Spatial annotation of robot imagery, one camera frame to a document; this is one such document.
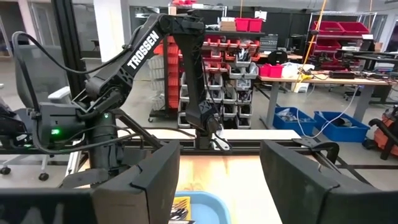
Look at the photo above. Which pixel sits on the grey office chair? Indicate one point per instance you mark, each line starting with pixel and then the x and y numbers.
pixel 40 71

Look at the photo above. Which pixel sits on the red storage bin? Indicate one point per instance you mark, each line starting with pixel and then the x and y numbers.
pixel 256 25
pixel 242 25

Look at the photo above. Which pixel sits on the orange and black vacuum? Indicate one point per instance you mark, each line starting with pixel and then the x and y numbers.
pixel 384 137

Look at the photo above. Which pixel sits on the black table clamp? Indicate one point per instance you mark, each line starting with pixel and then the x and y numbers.
pixel 323 145

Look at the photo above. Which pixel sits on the cardboard box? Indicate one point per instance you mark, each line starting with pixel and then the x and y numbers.
pixel 228 25

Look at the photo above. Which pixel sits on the blue plastic tray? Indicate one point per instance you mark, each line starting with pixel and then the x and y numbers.
pixel 208 211

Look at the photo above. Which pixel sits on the blue floor bin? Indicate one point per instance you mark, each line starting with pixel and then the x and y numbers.
pixel 340 129
pixel 293 123

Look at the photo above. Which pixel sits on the red bins on table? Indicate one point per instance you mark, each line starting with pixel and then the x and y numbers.
pixel 270 71

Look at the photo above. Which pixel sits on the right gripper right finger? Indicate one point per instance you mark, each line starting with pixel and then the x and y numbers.
pixel 304 199

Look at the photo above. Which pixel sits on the wooden work table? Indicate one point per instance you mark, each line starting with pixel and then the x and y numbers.
pixel 326 81

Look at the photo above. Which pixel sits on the rack with red grey bins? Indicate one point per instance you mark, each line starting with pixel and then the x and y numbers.
pixel 217 53

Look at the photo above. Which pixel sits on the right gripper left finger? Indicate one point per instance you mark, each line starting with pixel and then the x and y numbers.
pixel 140 199

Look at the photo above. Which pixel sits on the yellow cloth napkin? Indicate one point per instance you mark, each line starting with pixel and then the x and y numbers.
pixel 186 199

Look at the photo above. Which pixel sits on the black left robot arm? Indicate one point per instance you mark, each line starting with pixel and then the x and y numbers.
pixel 140 53

